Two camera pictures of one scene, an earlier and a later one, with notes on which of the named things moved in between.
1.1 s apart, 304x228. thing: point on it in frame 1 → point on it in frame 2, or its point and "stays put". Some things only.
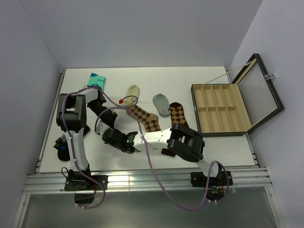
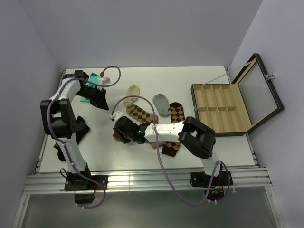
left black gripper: [109, 119] → [101, 103]
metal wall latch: [270, 76] stays put
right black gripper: [107, 143] → [125, 140]
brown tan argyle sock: [150, 121] stays put
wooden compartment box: [236, 109] stays put
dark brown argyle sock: [178, 116] stays put
